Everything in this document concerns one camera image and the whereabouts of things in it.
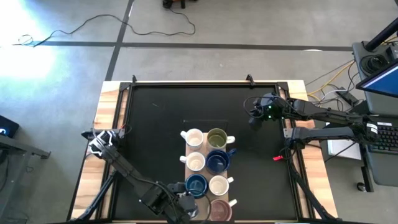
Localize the dark blue mug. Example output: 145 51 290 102
185 173 209 199

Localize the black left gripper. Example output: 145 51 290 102
167 182 200 224

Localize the black floor stand base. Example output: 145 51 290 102
162 0 187 9

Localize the light wooden shelf board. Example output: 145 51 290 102
184 133 230 222

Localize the black coiled cable bundle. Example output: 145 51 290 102
359 54 389 75

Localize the yellow floor cable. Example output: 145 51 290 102
307 60 356 96

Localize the black device with blue light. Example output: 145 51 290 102
0 114 20 138

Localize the blue floral mug navy inside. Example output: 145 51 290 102
205 148 238 175

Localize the laptop computer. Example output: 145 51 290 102
357 114 398 187

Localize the grey equipment cart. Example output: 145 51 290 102
352 39 398 116

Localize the white printed paper sheet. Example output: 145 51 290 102
326 139 364 161

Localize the black power strip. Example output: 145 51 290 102
336 88 359 107

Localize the blue and white glazed mug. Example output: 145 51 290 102
208 175 234 197

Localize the grey mug pink inside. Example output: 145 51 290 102
206 198 238 223

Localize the black table mat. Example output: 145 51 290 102
112 83 300 221

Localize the long black floor cable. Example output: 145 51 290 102
12 8 197 48

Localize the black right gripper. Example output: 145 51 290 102
248 95 272 132

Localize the black keyboard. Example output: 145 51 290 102
366 121 398 156

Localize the white mug green lattice pattern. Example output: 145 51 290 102
180 128 205 151

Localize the red and white patterned mug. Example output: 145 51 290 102
179 151 206 172

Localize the monitor with blue screen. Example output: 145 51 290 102
356 58 398 99

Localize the white mug green inside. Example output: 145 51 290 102
206 128 236 152

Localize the black pole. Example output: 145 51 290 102
364 19 398 52

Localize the grey metal desk frame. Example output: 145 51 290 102
0 133 51 224

